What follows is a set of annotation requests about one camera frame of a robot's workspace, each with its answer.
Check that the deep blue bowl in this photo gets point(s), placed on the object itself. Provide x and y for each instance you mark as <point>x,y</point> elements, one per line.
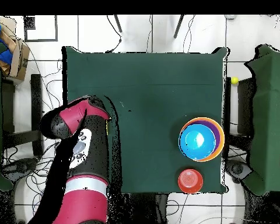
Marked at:
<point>197,142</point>

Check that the purple bowl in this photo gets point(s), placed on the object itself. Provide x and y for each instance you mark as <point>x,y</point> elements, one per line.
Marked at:
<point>217,133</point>

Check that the large yellow bowl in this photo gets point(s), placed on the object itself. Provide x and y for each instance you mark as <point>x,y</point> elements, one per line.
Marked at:
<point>222,140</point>

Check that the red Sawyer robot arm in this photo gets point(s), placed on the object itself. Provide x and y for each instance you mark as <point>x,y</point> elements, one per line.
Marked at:
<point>84,205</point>

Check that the dark green tablecloth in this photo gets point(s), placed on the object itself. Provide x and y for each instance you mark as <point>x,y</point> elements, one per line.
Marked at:
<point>165,81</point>

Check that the small orange bowl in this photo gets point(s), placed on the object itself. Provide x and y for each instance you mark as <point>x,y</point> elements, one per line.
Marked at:
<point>190,180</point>

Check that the black tripod leg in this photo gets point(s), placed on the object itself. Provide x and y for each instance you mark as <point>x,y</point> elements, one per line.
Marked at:
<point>117,23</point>
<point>178,26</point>

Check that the small yellow ball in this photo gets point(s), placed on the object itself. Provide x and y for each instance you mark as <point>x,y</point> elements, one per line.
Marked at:
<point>234,80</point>

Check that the black bench stand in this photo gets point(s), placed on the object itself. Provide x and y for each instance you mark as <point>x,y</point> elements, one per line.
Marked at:
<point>36,93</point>

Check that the cardboard box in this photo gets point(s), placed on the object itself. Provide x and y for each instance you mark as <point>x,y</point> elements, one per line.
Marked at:
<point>19,60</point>

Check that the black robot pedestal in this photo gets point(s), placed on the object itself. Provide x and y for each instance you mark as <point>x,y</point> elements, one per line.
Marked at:
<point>154,207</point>

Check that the black pedestal foot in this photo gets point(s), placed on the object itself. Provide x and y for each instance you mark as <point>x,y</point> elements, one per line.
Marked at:
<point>236,168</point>
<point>16,166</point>

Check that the black square floor frame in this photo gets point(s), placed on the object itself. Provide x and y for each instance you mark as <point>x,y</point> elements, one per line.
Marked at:
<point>40,40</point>

